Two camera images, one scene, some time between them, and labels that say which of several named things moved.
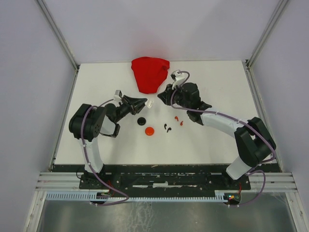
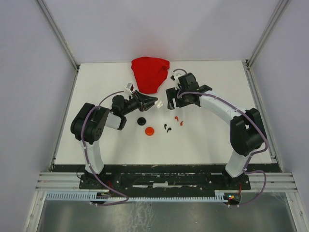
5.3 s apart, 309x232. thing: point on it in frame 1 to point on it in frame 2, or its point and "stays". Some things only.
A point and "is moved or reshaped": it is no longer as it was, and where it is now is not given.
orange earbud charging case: (149, 131) stays
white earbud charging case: (149, 103) is moved or reshaped
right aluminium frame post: (273, 18) stays
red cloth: (149, 72) stays
